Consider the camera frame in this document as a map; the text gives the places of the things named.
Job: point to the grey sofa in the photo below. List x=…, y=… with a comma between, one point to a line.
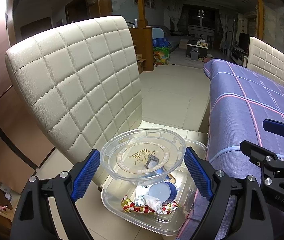
x=174, y=38

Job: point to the large cream quilted chair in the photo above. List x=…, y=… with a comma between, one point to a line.
x=69, y=80

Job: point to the wooden pillar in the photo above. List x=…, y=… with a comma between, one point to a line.
x=261, y=10
x=141, y=5

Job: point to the light blue chair back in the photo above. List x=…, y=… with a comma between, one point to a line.
x=158, y=33

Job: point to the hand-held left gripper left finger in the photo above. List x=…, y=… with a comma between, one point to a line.
x=85, y=175

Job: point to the clear round plastic lid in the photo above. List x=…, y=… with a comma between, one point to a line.
x=122, y=145

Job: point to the patterned curtain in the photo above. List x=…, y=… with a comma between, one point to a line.
x=226, y=27
x=174, y=17

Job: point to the black television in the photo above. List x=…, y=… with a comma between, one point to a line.
x=244, y=41

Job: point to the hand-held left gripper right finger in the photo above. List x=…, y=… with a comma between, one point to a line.
x=198, y=175

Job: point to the brown wooden wall cabinet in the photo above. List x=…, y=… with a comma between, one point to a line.
x=2, y=130

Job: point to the brown wooden door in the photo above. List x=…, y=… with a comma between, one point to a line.
x=35, y=30

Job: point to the wall pictures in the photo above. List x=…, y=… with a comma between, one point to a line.
x=145, y=1

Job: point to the dark coffee table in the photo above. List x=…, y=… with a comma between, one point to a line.
x=196, y=46

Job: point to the red white patterned wrapper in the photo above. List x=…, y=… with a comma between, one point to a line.
x=132, y=206

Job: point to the blue round container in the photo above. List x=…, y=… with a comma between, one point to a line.
x=162, y=191

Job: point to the clear square plastic container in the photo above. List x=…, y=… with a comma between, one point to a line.
x=142, y=221

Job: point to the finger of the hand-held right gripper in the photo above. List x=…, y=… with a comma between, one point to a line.
x=276, y=128
x=256, y=150

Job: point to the grey waste bin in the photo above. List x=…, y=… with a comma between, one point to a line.
x=194, y=54

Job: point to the dark window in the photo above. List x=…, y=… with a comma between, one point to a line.
x=201, y=17

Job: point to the purple plaid tablecloth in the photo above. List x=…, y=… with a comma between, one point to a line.
x=236, y=110

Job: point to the small cardboard box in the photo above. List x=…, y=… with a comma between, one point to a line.
x=141, y=65

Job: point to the blue toy storage bag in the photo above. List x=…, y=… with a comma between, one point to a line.
x=161, y=52

